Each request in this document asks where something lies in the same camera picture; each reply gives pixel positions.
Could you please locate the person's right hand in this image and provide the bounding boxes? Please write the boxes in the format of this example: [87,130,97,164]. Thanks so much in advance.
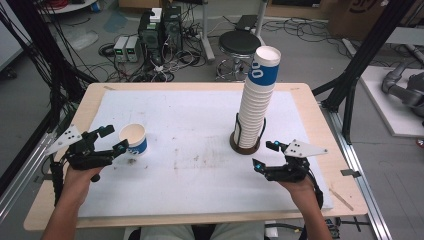
[278,178,318,210]

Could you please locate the white desk leg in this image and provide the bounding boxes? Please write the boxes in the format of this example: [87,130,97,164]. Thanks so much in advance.
[199,0,216,64]

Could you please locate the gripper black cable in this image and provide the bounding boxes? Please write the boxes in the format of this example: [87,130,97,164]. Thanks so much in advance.
[49,161,66,206]
[306,169,325,211]

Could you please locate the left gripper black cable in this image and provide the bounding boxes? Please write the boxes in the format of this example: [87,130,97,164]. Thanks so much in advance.
[49,161,66,206]

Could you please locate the grey bench power supply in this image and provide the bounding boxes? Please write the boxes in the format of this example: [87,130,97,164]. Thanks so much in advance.
[113,35,130,63]
[125,35,143,63]

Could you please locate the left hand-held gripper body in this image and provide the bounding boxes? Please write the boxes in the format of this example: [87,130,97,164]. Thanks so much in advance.
[44,124,117,172]

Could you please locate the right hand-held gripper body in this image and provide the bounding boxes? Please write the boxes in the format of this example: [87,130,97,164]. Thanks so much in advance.
[263,139,329,184]

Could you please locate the black computer tower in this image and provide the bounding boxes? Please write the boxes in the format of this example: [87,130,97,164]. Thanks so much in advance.
[138,11,165,65]
[162,5,184,53]

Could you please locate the thin wooden stick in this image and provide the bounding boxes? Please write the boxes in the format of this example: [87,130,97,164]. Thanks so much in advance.
[328,187,355,212]

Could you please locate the black round stool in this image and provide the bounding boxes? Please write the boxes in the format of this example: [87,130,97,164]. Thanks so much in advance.
[215,30,262,83]

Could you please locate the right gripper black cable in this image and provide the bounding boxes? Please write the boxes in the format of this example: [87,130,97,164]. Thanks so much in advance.
[306,169,325,211]

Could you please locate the tangle of floor cables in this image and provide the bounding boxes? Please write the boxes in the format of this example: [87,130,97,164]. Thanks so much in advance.
[98,41,208,84]

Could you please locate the stack of paper cups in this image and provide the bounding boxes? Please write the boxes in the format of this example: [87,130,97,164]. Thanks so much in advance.
[233,45,282,149]

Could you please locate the white platform board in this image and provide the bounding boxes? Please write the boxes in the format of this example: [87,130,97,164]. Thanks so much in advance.
[359,65,424,138]

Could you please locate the black frame with cables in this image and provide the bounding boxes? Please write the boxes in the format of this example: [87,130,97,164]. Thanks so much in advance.
[0,0,98,134]

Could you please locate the person's left hand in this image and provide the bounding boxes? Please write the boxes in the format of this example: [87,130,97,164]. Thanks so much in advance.
[62,164,105,208]

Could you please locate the person's light pants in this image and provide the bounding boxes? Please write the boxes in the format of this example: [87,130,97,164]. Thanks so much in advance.
[139,222,265,240]

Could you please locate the black metal frame post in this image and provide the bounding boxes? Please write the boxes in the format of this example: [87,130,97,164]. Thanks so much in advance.
[311,0,418,145]

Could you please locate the cardboard box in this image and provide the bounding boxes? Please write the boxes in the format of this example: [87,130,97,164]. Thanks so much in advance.
[328,0,424,41]

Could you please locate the black cable under table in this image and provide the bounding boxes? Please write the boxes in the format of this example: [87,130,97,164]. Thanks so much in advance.
[264,222,306,234]

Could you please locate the dark brown cup holder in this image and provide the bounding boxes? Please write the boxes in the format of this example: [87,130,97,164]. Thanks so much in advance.
[229,112,268,156]

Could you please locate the aluminium rail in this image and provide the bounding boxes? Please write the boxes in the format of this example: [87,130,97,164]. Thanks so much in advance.
[321,103,394,240]
[0,131,58,224]

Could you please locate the blue banded paper cup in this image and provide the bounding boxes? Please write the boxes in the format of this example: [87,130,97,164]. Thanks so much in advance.
[118,123,148,156]

